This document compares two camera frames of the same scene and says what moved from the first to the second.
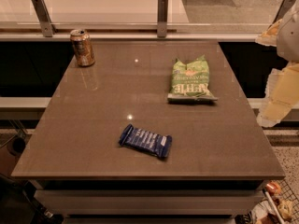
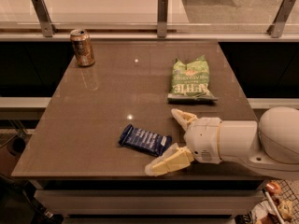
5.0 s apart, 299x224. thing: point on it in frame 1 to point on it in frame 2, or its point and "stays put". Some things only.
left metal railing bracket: x=42 y=13 stays put
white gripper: x=288 y=39 to x=203 y=138
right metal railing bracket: x=284 y=7 stays put
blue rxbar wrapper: x=155 y=144 stays put
